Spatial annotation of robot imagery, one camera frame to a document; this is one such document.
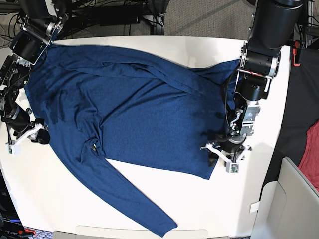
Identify blue long-sleeve shirt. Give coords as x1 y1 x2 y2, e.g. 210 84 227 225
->
25 45 238 237

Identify small red clamp bottom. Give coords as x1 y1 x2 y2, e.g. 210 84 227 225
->
18 229 36 237

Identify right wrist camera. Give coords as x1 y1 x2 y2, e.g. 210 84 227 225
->
6 143 20 156

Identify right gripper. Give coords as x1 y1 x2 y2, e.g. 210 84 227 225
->
6 109 50 145

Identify black box with label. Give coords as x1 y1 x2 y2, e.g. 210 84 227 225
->
0 173 23 239

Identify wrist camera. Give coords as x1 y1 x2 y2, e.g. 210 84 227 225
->
6 143 20 156
226 162 240 173

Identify red cloth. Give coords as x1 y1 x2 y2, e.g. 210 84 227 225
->
298 121 319 191

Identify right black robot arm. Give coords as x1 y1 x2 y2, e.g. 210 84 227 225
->
0 0 68 154

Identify red black clamp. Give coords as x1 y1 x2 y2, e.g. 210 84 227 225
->
293 40 301 66

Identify black aluminium frame post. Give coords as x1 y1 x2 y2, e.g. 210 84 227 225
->
147 0 169 36

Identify grey plastic bin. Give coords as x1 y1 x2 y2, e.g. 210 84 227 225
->
251 157 319 239

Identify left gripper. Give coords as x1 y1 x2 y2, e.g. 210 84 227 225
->
200 134 252 167

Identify dark grey cloth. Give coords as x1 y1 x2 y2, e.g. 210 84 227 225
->
263 48 319 185

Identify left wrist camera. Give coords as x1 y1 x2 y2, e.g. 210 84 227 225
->
226 162 240 173

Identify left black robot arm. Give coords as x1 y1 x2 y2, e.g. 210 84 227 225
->
203 0 304 173

